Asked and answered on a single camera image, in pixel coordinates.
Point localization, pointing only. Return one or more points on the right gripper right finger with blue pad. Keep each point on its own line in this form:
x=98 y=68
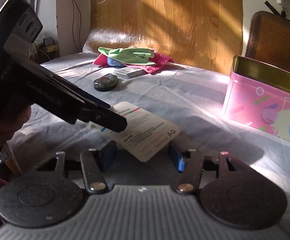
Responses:
x=189 y=165

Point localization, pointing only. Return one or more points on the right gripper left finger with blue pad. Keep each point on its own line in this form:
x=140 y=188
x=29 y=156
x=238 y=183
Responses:
x=94 y=163

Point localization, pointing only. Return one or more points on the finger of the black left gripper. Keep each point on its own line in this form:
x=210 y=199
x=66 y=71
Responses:
x=103 y=117

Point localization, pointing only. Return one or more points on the white printed wipes packet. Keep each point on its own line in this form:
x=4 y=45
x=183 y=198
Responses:
x=146 y=133

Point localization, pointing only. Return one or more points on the green cloth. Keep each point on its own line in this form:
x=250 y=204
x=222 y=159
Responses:
x=131 y=55

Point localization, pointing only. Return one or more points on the pink fluffy towel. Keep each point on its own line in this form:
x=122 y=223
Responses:
x=159 y=60

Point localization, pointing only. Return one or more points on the pink macaron tin box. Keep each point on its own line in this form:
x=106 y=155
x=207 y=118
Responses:
x=258 y=95

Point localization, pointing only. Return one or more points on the clear packaged card box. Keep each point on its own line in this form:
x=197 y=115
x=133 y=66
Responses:
x=128 y=72

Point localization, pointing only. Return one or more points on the light blue soft object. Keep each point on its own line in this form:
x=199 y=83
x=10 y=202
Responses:
x=115 y=63

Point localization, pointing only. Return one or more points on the person's left hand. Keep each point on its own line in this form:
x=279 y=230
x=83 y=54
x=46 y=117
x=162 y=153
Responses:
x=10 y=126

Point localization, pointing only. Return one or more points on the dark oval case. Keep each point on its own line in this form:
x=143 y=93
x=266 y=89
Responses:
x=105 y=83

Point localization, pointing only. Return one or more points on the wood pattern vinyl sheet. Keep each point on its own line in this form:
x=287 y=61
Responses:
x=199 y=33

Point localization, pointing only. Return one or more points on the brown woven seat cushion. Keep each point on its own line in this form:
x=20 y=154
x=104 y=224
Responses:
x=269 y=40

